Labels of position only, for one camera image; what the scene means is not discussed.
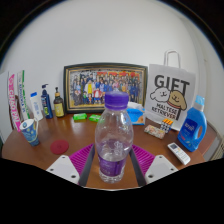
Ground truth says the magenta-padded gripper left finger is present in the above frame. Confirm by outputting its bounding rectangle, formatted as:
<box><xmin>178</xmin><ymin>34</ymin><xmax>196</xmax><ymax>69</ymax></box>
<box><xmin>45</xmin><ymin>143</ymin><xmax>97</xmax><ymax>188</ymax></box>

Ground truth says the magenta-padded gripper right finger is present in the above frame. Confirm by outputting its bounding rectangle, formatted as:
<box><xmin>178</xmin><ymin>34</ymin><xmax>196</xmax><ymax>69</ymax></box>
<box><xmin>129</xmin><ymin>143</ymin><xmax>179</xmax><ymax>188</ymax></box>

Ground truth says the clear purple-capped water bottle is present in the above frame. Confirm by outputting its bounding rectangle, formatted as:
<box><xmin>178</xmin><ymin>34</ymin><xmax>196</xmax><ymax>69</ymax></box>
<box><xmin>94</xmin><ymin>90</ymin><xmax>135</xmax><ymax>184</ymax></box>

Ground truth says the flat round red coaster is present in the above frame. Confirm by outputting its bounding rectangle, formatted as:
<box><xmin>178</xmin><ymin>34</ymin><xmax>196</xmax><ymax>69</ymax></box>
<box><xmin>49</xmin><ymin>139</ymin><xmax>70</xmax><ymax>155</ymax></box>

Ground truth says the small patterned flat pack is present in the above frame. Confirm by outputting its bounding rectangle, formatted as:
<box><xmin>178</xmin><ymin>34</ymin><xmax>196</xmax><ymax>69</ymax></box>
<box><xmin>143</xmin><ymin>124</ymin><xmax>167</xmax><ymax>140</ymax></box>

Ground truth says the white remote control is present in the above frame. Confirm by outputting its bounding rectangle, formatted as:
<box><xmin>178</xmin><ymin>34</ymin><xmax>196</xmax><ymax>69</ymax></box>
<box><xmin>167</xmin><ymin>142</ymin><xmax>192</xmax><ymax>166</ymax></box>

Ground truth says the pack of batteries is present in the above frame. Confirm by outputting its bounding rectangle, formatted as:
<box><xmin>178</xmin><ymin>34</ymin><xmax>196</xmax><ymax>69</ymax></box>
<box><xmin>159</xmin><ymin>117</ymin><xmax>174</xmax><ymax>134</ymax></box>

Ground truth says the small green packet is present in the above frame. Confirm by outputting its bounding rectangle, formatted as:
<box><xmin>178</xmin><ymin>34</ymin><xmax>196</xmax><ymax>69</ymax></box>
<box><xmin>72</xmin><ymin>112</ymin><xmax>88</xmax><ymax>121</ymax></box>
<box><xmin>88</xmin><ymin>113</ymin><xmax>102</xmax><ymax>123</ymax></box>

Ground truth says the blue tissue pack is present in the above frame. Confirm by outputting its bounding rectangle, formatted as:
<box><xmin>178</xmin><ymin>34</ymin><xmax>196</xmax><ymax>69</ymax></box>
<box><xmin>126</xmin><ymin>101</ymin><xmax>147</xmax><ymax>126</ymax></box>

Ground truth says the blue detergent bottle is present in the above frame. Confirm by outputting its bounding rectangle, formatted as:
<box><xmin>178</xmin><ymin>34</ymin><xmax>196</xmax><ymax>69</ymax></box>
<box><xmin>176</xmin><ymin>95</ymin><xmax>208</xmax><ymax>153</ymax></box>

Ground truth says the white blue patterned paper cup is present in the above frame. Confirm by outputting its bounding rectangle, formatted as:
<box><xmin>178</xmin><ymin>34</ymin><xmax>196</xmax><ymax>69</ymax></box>
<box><xmin>18</xmin><ymin>118</ymin><xmax>41</xmax><ymax>147</ymax></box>

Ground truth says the yellow-labelled dark pump bottle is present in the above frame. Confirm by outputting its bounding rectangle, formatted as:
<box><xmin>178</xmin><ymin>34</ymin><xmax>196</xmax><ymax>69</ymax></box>
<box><xmin>53</xmin><ymin>86</ymin><xmax>66</xmax><ymax>118</ymax></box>

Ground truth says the dark blue pump bottle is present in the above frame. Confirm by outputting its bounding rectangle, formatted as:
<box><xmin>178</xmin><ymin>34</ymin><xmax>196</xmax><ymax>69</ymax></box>
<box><xmin>40</xmin><ymin>83</ymin><xmax>54</xmax><ymax>120</ymax></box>

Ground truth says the white blue-capped lotion bottle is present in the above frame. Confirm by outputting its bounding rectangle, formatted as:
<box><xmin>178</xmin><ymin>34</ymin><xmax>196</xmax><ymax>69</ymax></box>
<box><xmin>29</xmin><ymin>91</ymin><xmax>44</xmax><ymax>122</ymax></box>

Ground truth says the white paper gift bag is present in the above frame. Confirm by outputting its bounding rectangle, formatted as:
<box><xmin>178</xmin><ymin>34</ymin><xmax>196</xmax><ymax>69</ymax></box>
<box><xmin>144</xmin><ymin>49</ymin><xmax>197</xmax><ymax>132</ymax></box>

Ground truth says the framed group photo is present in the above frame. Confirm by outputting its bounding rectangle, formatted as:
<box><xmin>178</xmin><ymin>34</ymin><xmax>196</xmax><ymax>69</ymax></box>
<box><xmin>63</xmin><ymin>62</ymin><xmax>149</xmax><ymax>115</ymax></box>

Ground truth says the white green shuttlecock tube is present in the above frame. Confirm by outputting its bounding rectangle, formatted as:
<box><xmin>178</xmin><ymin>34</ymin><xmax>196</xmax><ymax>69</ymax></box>
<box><xmin>17</xmin><ymin>69</ymin><xmax>32</xmax><ymax>122</ymax></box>

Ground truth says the pink shuttlecock tube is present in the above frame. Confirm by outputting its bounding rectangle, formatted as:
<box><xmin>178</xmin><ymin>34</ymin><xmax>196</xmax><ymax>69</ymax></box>
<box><xmin>7</xmin><ymin>73</ymin><xmax>22</xmax><ymax>133</ymax></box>

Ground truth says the white refrigerator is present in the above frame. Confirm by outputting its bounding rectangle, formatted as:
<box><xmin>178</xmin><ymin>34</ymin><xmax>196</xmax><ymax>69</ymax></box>
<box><xmin>0</xmin><ymin>70</ymin><xmax>11</xmax><ymax>141</ymax></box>

